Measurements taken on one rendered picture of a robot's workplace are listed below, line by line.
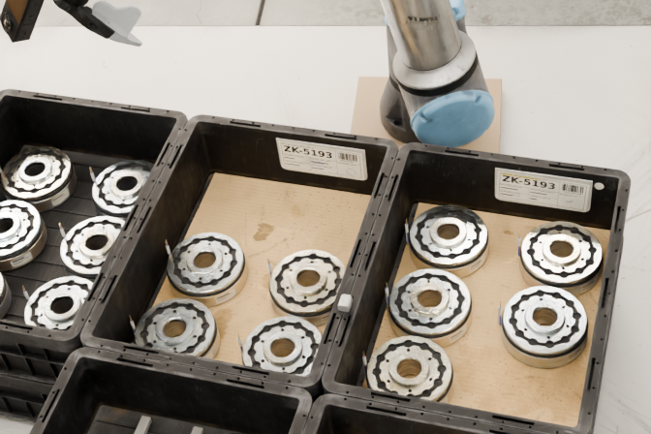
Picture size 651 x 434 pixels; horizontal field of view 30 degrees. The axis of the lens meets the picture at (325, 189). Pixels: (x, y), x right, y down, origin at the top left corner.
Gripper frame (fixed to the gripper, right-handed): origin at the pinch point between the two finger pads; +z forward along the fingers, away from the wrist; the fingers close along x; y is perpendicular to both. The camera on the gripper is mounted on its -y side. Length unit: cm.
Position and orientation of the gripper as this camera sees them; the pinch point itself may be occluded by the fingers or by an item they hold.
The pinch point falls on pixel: (115, 6)
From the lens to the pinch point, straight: 173.5
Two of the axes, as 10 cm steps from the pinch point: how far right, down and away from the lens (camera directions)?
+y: 7.4, -5.7, -3.5
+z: 4.8, 0.8, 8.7
